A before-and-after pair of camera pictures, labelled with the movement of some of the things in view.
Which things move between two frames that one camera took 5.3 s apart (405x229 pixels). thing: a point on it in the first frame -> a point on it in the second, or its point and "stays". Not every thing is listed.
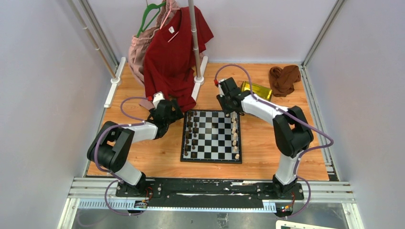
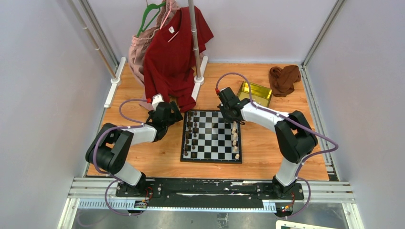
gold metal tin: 261,91 stays
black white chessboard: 211,136 stays
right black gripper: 227,110 -> 226,119
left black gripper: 175,114 stays
